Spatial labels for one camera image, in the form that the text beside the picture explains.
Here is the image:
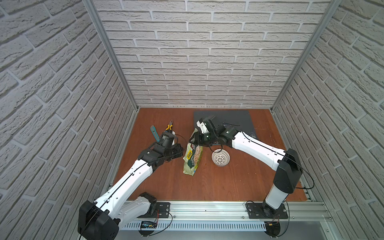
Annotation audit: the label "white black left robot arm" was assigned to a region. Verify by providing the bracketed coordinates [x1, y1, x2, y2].
[78, 142, 183, 240]

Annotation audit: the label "teal utility knife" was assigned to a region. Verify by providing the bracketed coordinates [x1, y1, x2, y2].
[150, 125, 160, 142]

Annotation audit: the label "aluminium front rail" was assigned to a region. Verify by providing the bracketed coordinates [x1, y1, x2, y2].
[168, 201, 333, 222]

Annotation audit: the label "yellow black pliers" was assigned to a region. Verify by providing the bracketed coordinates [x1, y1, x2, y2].
[166, 120, 173, 133]

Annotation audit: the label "left small circuit board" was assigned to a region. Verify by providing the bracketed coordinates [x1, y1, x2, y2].
[140, 221, 158, 229]

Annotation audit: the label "aluminium right corner post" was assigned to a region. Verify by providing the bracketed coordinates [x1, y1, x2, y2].
[270, 0, 342, 114]

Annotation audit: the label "green oats bag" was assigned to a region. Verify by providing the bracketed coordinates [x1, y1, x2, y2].
[183, 129, 203, 176]

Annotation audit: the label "aluminium left corner post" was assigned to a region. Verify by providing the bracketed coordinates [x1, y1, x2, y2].
[83, 0, 139, 112]

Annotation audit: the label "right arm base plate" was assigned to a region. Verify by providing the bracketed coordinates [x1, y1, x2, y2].
[245, 201, 289, 220]

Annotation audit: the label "aluminium corner post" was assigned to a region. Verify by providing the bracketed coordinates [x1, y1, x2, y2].
[83, 0, 139, 112]
[270, 0, 342, 114]

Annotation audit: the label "white slotted cable duct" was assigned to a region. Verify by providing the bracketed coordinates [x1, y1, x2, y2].
[121, 221, 266, 232]

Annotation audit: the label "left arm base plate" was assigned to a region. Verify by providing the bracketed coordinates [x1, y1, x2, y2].
[145, 202, 171, 219]

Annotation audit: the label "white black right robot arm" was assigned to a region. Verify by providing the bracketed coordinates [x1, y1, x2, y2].
[190, 127, 303, 212]

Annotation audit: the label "dark grey network switch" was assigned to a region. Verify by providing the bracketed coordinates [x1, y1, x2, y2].
[193, 110, 259, 140]

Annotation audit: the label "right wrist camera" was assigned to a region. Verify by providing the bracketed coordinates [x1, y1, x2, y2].
[196, 115, 223, 134]

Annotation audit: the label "right black round connector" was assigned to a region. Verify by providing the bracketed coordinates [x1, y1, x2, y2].
[265, 222, 281, 238]

